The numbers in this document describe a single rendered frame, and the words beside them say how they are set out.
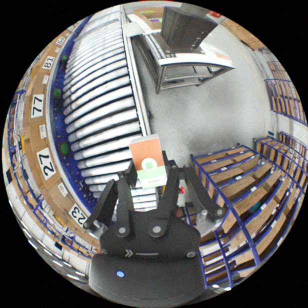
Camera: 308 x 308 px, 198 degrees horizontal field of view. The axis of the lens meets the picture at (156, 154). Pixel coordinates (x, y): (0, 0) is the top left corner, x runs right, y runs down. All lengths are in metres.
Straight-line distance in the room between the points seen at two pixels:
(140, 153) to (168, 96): 1.13
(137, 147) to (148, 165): 0.04
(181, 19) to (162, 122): 1.14
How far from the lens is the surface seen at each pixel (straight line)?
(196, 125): 1.35
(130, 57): 0.64
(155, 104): 1.25
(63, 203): 0.72
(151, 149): 0.18
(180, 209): 0.30
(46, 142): 0.71
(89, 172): 0.71
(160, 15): 1.09
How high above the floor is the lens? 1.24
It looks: 70 degrees down
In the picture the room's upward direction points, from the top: 175 degrees clockwise
